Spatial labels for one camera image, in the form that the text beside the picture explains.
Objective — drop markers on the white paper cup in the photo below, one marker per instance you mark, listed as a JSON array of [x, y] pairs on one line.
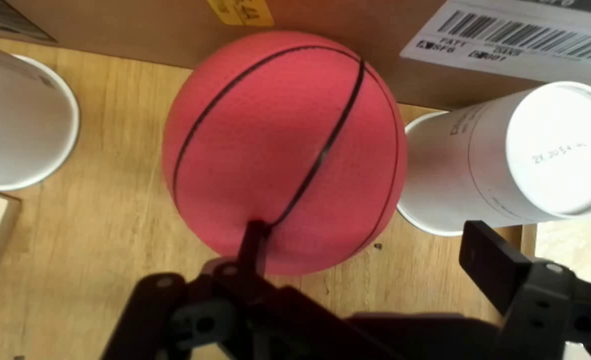
[[506, 153], [15, 127]]

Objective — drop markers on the pink basketball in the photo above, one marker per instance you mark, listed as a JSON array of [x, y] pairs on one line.
[[274, 147]]

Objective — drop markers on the white flat board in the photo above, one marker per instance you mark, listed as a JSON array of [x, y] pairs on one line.
[[577, 236]]

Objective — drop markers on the large cardboard box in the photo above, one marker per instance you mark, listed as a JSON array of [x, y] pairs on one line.
[[140, 27]]

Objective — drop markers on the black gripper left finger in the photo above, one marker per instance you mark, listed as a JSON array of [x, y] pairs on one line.
[[226, 312]]

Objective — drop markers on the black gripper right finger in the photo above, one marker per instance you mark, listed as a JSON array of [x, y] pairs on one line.
[[555, 312]]

